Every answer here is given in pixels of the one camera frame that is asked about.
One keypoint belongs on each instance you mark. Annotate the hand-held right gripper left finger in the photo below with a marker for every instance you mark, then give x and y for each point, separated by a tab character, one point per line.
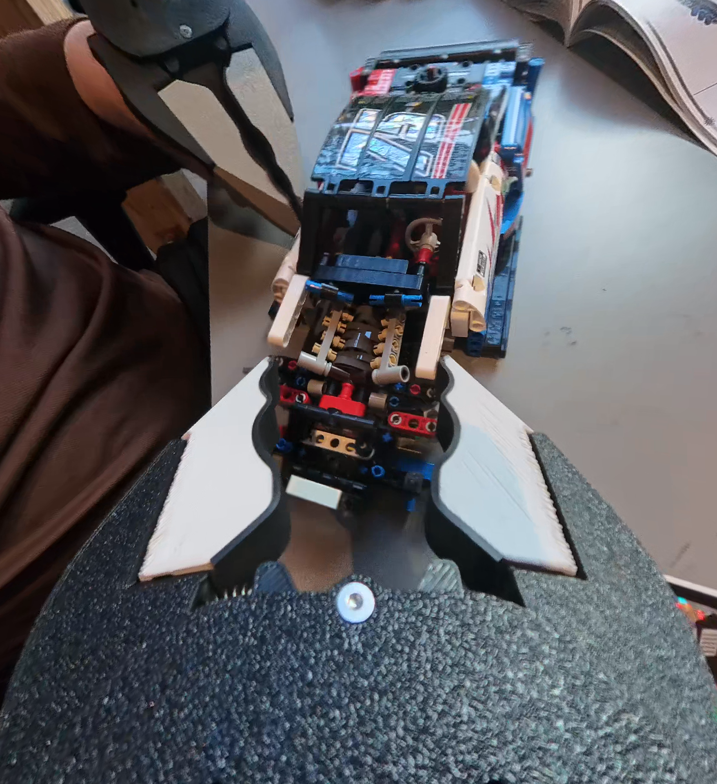
211	490

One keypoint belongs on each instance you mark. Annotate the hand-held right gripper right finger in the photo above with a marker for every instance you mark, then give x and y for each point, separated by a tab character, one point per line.
505	490

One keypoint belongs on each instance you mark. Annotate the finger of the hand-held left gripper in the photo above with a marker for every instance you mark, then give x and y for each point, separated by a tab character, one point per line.
266	110
211	128

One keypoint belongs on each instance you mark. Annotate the toy brick race car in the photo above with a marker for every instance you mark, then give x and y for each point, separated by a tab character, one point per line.
395	153

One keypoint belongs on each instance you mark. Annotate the grey desk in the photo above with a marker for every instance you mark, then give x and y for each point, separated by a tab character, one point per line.
609	306

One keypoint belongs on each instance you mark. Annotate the person's left hand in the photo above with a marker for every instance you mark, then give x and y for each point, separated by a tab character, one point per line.
104	92

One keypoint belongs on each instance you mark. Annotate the open instruction booklet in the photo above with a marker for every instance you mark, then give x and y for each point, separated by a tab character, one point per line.
670	61

